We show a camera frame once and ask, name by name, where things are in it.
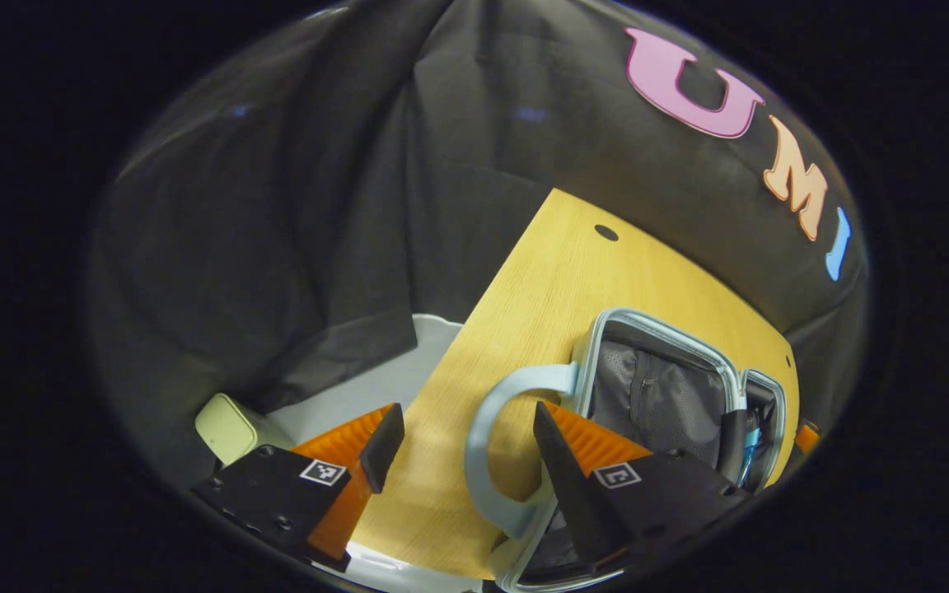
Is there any black backdrop cloth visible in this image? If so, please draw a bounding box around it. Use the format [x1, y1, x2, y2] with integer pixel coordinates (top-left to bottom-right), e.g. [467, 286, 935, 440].
[87, 0, 871, 462]

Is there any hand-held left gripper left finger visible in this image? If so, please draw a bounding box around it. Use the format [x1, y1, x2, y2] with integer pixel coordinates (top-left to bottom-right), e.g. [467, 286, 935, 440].
[193, 402, 406, 573]

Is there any pale green rounded container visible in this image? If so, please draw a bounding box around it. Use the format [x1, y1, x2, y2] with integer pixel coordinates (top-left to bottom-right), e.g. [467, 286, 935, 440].
[194, 393, 294, 466]

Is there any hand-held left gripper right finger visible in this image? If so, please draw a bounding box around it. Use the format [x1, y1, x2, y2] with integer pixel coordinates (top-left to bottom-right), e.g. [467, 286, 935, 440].
[532, 401, 755, 571]

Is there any light blue suitcase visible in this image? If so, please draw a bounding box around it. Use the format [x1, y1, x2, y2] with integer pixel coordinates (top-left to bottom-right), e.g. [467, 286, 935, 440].
[465, 307, 790, 592]

